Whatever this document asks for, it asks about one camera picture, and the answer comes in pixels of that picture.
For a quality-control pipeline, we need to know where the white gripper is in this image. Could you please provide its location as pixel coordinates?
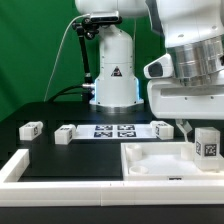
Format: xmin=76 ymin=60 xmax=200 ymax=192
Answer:
xmin=147 ymin=79 xmax=224 ymax=141

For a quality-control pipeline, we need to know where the white square table top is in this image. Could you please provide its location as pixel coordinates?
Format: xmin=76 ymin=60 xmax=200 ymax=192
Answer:
xmin=121 ymin=142 xmax=224 ymax=181

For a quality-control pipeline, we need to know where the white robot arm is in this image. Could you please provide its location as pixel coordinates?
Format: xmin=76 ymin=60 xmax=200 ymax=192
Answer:
xmin=75 ymin=0 xmax=224 ymax=131

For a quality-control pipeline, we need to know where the white sheet with tags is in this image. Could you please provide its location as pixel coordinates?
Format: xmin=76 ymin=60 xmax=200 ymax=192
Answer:
xmin=75 ymin=124 xmax=156 ymax=139

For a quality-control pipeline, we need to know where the white U-shaped fence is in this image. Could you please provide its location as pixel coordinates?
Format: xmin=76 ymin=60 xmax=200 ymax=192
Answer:
xmin=0 ymin=149 xmax=224 ymax=207

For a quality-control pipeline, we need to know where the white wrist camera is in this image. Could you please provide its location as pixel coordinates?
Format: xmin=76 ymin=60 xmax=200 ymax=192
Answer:
xmin=143 ymin=53 xmax=174 ymax=79

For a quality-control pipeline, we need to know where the black base cable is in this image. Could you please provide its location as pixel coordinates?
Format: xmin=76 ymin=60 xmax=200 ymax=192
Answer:
xmin=47 ymin=85 xmax=85 ymax=103

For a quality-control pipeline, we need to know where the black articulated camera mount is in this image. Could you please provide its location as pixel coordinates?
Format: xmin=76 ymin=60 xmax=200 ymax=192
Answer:
xmin=71 ymin=18 xmax=101 ymax=103

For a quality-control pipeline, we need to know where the grey camera on mount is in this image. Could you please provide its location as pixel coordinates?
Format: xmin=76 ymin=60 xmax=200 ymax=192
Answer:
xmin=90 ymin=11 xmax=119 ymax=23

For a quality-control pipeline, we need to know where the white camera cable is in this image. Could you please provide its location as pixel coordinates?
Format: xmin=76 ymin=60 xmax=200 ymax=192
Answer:
xmin=43 ymin=13 xmax=92 ymax=103

